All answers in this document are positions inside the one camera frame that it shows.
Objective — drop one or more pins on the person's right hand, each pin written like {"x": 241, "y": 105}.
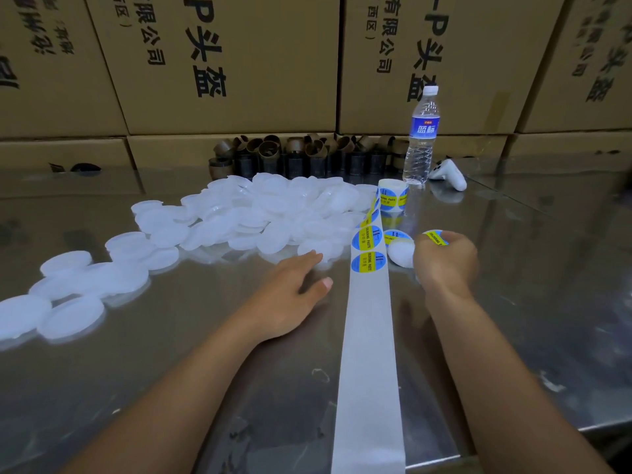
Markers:
{"x": 446, "y": 269}

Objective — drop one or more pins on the person's left hand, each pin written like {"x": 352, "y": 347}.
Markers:
{"x": 281, "y": 301}

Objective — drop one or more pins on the pile of white plastic lids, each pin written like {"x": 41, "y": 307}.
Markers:
{"x": 237, "y": 207}

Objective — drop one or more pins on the sticker roll with backing strip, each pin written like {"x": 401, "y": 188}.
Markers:
{"x": 367, "y": 409}

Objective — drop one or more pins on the person's right forearm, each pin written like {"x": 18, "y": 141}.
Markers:
{"x": 513, "y": 400}

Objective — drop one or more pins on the person's left forearm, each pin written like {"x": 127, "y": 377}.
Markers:
{"x": 158, "y": 414}

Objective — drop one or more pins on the white handheld controller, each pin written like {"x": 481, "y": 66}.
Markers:
{"x": 448, "y": 174}

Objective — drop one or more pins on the clear plastic water bottle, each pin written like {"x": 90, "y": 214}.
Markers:
{"x": 422, "y": 141}

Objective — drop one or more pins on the row of dark cardboard tubes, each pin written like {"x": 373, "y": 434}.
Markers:
{"x": 286, "y": 158}

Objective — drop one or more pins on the stack of brown cardboard boxes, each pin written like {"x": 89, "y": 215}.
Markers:
{"x": 247, "y": 69}

